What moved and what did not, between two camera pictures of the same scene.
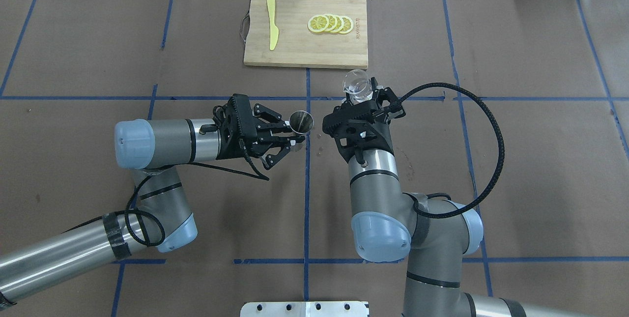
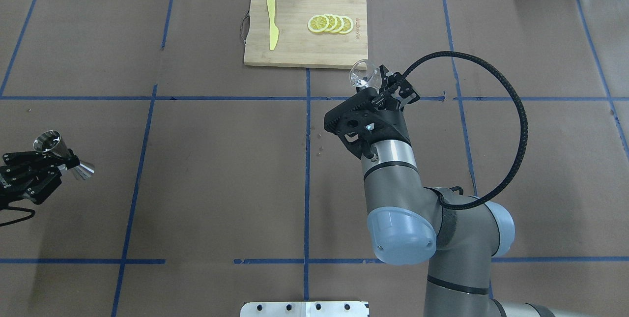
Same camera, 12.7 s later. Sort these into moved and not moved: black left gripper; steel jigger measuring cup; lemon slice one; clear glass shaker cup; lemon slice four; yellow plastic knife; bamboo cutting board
Moved: steel jigger measuring cup; clear glass shaker cup; black left gripper
Not moved: yellow plastic knife; lemon slice one; lemon slice four; bamboo cutting board
